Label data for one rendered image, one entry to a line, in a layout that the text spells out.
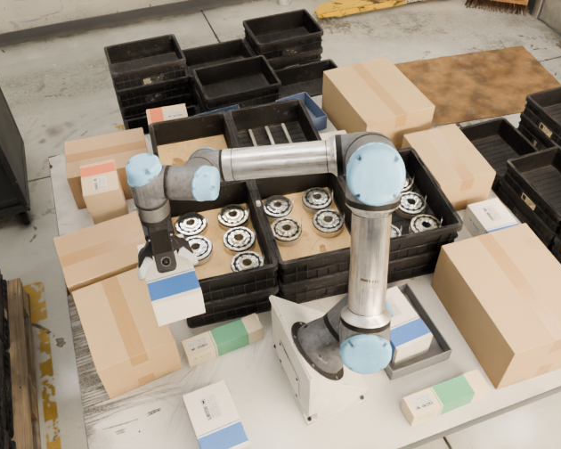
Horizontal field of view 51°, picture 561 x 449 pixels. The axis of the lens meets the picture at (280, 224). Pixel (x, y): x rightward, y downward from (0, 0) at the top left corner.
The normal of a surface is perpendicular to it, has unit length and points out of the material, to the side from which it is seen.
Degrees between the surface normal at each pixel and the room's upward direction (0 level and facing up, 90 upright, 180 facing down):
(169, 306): 90
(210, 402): 0
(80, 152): 0
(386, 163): 59
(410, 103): 0
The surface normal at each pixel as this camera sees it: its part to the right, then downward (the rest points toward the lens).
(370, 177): -0.06, 0.24
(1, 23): 0.34, 0.68
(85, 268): -0.02, -0.69
